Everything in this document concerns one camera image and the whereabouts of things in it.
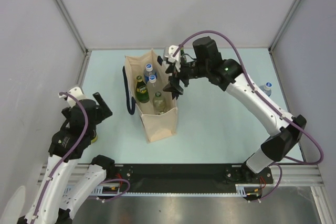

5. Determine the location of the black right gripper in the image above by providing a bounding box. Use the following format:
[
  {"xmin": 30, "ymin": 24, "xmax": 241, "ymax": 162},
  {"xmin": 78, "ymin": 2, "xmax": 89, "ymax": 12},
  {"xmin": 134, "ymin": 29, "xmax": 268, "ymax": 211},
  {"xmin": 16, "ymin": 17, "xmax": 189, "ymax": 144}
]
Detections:
[{"xmin": 163, "ymin": 56, "xmax": 209, "ymax": 95}]

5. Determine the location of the clear unlabelled plastic water bottle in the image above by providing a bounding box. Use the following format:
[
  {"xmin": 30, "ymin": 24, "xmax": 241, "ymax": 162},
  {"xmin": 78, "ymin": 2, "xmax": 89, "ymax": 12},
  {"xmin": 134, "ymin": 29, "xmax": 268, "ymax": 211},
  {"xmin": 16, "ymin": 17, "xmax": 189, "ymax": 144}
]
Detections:
[{"xmin": 147, "ymin": 75, "xmax": 163, "ymax": 104}]

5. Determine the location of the blue label water bottle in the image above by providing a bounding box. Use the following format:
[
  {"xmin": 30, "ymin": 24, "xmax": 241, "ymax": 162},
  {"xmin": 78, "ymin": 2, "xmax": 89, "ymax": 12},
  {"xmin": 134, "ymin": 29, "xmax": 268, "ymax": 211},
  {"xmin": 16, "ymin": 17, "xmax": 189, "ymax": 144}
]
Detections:
[{"xmin": 143, "ymin": 63, "xmax": 157, "ymax": 83}]

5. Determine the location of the clear glass bottle green cap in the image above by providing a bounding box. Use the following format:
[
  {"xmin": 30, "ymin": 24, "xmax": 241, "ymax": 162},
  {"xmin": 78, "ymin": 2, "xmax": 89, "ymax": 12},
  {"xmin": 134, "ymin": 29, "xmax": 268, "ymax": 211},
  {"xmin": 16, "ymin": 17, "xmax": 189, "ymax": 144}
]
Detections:
[{"xmin": 152, "ymin": 91, "xmax": 166, "ymax": 115}]

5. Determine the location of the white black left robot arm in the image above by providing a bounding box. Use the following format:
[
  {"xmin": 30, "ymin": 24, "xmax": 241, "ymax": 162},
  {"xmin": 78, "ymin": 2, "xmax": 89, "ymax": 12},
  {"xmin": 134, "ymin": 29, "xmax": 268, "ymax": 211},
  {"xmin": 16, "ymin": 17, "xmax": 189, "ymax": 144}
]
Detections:
[{"xmin": 17, "ymin": 87, "xmax": 116, "ymax": 223}]

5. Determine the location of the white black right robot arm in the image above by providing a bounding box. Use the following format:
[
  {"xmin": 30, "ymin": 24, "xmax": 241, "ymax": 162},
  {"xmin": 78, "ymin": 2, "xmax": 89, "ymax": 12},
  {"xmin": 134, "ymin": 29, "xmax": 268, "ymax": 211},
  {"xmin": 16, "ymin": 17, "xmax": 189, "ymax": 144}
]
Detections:
[{"xmin": 163, "ymin": 36, "xmax": 307, "ymax": 183}]

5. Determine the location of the beige canvas tote bag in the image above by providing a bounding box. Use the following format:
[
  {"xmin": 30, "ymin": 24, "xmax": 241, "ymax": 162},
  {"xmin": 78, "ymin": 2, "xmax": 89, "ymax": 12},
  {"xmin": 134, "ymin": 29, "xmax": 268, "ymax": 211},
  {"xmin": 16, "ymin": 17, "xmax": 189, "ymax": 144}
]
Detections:
[{"xmin": 122, "ymin": 50, "xmax": 178, "ymax": 143}]

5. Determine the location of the blue label bottle right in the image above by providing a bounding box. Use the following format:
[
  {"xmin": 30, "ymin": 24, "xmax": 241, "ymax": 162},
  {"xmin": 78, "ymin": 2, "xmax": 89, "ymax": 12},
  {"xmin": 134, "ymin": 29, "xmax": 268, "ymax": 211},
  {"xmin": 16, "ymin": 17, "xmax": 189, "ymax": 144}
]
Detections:
[{"xmin": 259, "ymin": 82, "xmax": 272, "ymax": 97}]

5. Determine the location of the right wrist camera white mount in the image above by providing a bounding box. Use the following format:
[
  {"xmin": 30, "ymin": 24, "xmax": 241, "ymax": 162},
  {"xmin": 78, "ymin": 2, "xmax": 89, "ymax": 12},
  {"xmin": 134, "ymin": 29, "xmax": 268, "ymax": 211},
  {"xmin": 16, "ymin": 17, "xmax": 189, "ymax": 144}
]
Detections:
[{"xmin": 163, "ymin": 45, "xmax": 181, "ymax": 71}]

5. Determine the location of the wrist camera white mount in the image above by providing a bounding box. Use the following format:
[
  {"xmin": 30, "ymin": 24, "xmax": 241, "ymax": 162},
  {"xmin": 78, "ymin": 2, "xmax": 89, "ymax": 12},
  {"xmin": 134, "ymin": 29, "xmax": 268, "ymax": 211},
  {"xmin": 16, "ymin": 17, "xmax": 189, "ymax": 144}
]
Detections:
[
  {"xmin": 58, "ymin": 86, "xmax": 87, "ymax": 108},
  {"xmin": 163, "ymin": 45, "xmax": 181, "ymax": 71}
]

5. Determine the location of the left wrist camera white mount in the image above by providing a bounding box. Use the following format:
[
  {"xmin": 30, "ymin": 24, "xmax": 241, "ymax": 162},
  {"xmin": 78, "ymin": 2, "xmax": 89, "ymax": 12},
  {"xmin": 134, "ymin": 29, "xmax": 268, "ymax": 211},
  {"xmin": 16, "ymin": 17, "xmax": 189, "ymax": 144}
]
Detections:
[{"xmin": 58, "ymin": 86, "xmax": 87, "ymax": 108}]

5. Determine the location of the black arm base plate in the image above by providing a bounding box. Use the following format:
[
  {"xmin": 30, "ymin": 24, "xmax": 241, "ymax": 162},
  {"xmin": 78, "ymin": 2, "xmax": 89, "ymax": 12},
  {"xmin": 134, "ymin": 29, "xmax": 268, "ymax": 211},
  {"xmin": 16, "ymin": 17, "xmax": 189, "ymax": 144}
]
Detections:
[{"xmin": 115, "ymin": 164, "xmax": 274, "ymax": 193}]

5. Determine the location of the white slotted cable duct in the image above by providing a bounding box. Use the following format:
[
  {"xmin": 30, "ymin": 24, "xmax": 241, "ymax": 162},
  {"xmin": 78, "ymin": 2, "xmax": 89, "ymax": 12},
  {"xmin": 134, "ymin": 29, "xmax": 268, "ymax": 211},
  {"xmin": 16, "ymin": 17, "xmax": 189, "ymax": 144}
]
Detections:
[{"xmin": 62, "ymin": 184, "xmax": 272, "ymax": 196}]

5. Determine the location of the aluminium corner post left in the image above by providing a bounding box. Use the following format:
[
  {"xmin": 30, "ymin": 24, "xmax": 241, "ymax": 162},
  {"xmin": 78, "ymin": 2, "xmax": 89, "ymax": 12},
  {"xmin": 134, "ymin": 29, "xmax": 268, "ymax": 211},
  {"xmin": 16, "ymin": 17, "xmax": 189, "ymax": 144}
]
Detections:
[{"xmin": 38, "ymin": 0, "xmax": 89, "ymax": 54}]

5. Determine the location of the aluminium corner post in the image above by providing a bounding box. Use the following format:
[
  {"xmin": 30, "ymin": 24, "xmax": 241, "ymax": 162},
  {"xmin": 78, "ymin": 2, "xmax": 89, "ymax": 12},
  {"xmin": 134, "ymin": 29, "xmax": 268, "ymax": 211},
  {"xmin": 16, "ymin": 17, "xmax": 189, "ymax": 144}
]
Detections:
[
  {"xmin": 38, "ymin": 0, "xmax": 89, "ymax": 54},
  {"xmin": 269, "ymin": 0, "xmax": 317, "ymax": 51}
]

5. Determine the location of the aluminium corner post right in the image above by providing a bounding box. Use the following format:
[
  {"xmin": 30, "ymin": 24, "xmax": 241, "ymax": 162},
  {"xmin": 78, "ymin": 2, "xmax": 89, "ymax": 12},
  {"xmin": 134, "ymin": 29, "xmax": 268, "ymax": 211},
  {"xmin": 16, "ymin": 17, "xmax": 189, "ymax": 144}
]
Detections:
[{"xmin": 269, "ymin": 0, "xmax": 317, "ymax": 51}]

